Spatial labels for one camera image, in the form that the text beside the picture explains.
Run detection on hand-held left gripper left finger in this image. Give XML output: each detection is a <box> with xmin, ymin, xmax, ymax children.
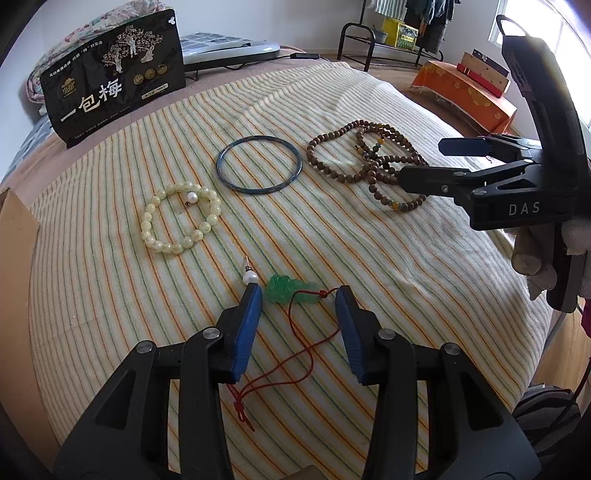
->
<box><xmin>53</xmin><ymin>282</ymin><xmax>264</xmax><ymax>480</ymax></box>

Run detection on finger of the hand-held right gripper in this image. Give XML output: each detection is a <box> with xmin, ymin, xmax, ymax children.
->
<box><xmin>438</xmin><ymin>134</ymin><xmax>546</xmax><ymax>163</ymax></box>
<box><xmin>398</xmin><ymin>159</ymin><xmax>546</xmax><ymax>206</ymax></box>

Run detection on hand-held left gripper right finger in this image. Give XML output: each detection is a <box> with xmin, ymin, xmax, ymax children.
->
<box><xmin>335</xmin><ymin>285</ymin><xmax>542</xmax><ymax>480</ymax></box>

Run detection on green jade pendant red cord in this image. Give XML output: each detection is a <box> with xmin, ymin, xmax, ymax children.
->
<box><xmin>226</xmin><ymin>273</ymin><xmax>343</xmax><ymax>433</ymax></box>

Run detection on brown wooden bead necklace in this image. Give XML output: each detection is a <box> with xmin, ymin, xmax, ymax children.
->
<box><xmin>307</xmin><ymin>119</ymin><xmax>431</xmax><ymax>216</ymax></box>

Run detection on pale yellow bead bracelet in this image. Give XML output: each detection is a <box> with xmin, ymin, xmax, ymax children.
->
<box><xmin>140</xmin><ymin>182</ymin><xmax>223</xmax><ymax>254</ymax></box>

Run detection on blue bangle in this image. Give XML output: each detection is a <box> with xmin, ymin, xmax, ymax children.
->
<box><xmin>215</xmin><ymin>135</ymin><xmax>304</xmax><ymax>195</ymax></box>

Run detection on person's right hand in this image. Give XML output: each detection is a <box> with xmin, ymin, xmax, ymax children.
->
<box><xmin>512</xmin><ymin>217</ymin><xmax>591</xmax><ymax>301</ymax></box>

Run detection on orange patterned box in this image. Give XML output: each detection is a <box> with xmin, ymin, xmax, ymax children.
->
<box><xmin>410</xmin><ymin>60</ymin><xmax>519</xmax><ymax>137</ymax></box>

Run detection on red flat box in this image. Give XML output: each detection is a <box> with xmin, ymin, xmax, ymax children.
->
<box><xmin>456</xmin><ymin>64</ymin><xmax>506</xmax><ymax>99</ymax></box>

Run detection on striped cloth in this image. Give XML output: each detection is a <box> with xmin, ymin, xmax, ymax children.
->
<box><xmin>28</xmin><ymin>61</ymin><xmax>555</xmax><ymax>476</ymax></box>

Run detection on hanging dark clothes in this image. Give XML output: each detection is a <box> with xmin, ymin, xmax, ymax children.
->
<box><xmin>403</xmin><ymin>0</ymin><xmax>459</xmax><ymax>54</ymax></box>

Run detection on yellow box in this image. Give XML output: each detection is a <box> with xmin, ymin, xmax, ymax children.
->
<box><xmin>381</xmin><ymin>17</ymin><xmax>419</xmax><ymax>50</ymax></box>

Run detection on black metal rack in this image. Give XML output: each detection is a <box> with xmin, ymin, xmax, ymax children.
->
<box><xmin>337</xmin><ymin>0</ymin><xmax>450</xmax><ymax>73</ymax></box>

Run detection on striped hanging towel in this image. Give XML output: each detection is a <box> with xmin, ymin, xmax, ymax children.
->
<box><xmin>373</xmin><ymin>0</ymin><xmax>407</xmax><ymax>17</ymax></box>

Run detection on window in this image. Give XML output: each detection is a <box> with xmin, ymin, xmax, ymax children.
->
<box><xmin>488</xmin><ymin>0</ymin><xmax>591</xmax><ymax>131</ymax></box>

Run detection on dark round object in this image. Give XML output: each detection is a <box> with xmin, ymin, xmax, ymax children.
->
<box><xmin>512</xmin><ymin>384</ymin><xmax>583</xmax><ymax>468</ymax></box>

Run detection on blue checked bed sheet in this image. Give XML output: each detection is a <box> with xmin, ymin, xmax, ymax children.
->
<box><xmin>0</xmin><ymin>111</ymin><xmax>68</xmax><ymax>182</ymax></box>

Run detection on black snack bag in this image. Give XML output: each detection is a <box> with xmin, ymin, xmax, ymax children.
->
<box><xmin>39</xmin><ymin>8</ymin><xmax>187</xmax><ymax>149</ymax></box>

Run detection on floral quilt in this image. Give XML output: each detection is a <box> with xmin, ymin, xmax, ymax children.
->
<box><xmin>25</xmin><ymin>11</ymin><xmax>125</xmax><ymax>106</ymax></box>

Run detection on white ring light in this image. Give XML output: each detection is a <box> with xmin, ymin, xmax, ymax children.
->
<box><xmin>178</xmin><ymin>32</ymin><xmax>281</xmax><ymax>66</ymax></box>

